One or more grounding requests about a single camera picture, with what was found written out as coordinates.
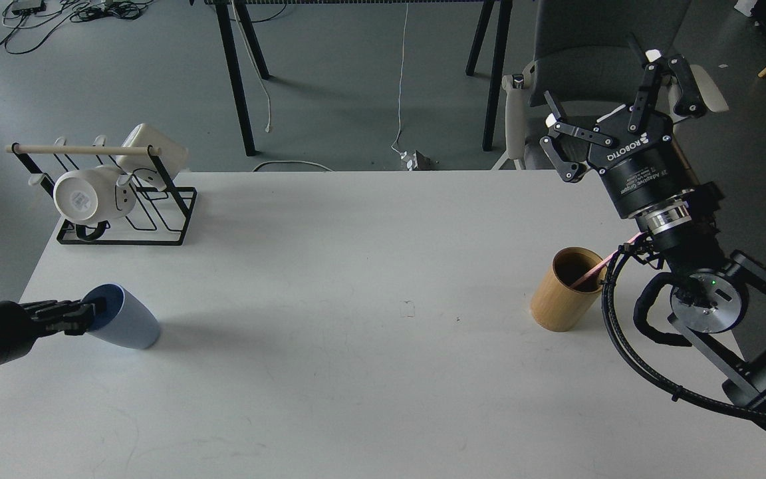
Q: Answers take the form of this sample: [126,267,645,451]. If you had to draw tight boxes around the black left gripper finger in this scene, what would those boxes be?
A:
[31,318,96,337]
[21,297,107,319]

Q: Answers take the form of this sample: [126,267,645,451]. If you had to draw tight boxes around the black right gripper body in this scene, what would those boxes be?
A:
[594,110,696,234]

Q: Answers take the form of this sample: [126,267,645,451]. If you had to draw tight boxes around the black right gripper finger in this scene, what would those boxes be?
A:
[626,33,708,133]
[540,90,616,183]

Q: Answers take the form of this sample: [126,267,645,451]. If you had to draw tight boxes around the blue cup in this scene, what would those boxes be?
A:
[82,284,161,349]

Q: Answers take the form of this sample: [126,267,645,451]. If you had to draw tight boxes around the pink chopstick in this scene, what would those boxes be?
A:
[569,232,645,290]

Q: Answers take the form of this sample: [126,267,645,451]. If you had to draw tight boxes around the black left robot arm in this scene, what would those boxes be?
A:
[0,298,106,366]

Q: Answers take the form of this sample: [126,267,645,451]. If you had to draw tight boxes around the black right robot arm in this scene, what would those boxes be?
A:
[541,34,766,431]

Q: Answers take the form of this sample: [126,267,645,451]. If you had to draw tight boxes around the grey office chair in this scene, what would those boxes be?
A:
[491,0,731,171]

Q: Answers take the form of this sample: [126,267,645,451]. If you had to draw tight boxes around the white mug on rack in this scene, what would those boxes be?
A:
[53,166,136,226]

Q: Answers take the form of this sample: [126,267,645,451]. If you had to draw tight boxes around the bamboo cylinder holder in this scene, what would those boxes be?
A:
[530,247,605,331]

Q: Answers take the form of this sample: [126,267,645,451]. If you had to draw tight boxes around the white power plug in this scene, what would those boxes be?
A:
[400,150,434,172]

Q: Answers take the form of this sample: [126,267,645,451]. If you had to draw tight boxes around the cream mug on rack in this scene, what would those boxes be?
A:
[115,122,190,181]

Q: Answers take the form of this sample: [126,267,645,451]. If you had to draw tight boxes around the black table legs background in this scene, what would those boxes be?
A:
[205,0,513,158]

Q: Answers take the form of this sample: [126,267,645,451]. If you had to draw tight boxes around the black wire mug rack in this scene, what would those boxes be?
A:
[6,140,197,246]

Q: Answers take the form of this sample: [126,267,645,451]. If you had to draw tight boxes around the white hanging cable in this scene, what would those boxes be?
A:
[391,3,410,160]

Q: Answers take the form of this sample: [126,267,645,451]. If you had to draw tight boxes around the black floor cables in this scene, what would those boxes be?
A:
[0,0,158,79]

